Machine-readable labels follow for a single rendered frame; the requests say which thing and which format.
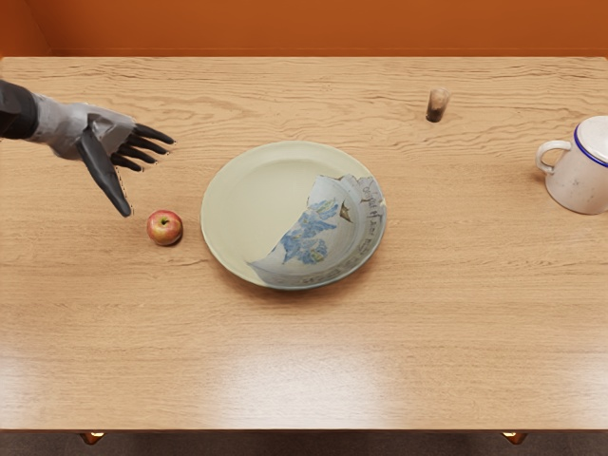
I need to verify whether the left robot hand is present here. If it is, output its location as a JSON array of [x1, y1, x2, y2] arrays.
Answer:
[[28, 92, 176, 219]]

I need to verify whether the cream plate with blue print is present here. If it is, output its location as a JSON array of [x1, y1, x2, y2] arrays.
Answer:
[[199, 140, 388, 291]]

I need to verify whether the red apple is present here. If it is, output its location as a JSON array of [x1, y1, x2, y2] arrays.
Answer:
[[145, 209, 184, 247]]

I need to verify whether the small brown glass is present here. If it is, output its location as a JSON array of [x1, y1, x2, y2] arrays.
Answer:
[[425, 87, 452, 124]]

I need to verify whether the white enamel mug blue rim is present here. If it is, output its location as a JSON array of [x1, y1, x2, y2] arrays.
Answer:
[[536, 115, 608, 216]]

